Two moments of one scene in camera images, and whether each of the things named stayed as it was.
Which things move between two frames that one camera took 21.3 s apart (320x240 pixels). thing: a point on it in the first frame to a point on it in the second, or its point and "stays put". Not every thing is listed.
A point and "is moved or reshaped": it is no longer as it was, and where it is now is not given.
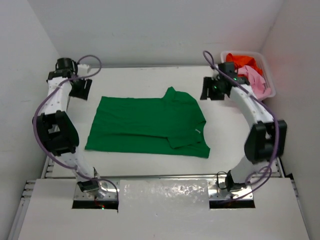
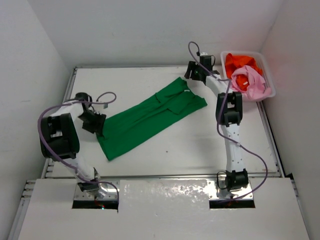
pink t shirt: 256,83 stays put
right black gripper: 208,83 to 192,66
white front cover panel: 162,209 stays put
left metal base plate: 107,191 stays put
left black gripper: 83,94 to 96,127
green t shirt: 174,124 is moved or reshaped
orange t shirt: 239,61 stays put
